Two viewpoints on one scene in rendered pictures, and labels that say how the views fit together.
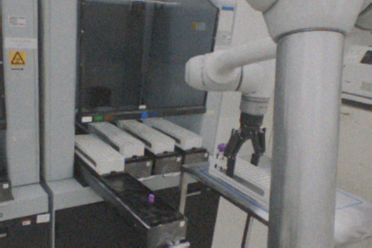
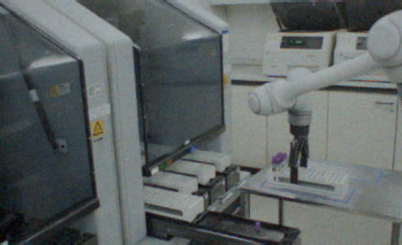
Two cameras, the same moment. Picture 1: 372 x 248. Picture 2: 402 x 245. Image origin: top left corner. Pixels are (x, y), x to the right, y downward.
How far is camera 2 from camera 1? 0.78 m
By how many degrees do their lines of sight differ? 28
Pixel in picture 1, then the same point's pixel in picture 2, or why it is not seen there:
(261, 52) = (330, 80)
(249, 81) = (301, 100)
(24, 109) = (106, 180)
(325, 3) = not seen: outside the picture
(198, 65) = (267, 96)
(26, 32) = (101, 99)
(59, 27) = (124, 86)
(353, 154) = not seen: hidden behind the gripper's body
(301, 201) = not seen: outside the picture
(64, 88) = (132, 145)
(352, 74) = (276, 58)
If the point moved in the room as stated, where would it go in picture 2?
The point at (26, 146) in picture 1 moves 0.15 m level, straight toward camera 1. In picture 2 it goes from (111, 219) to (141, 233)
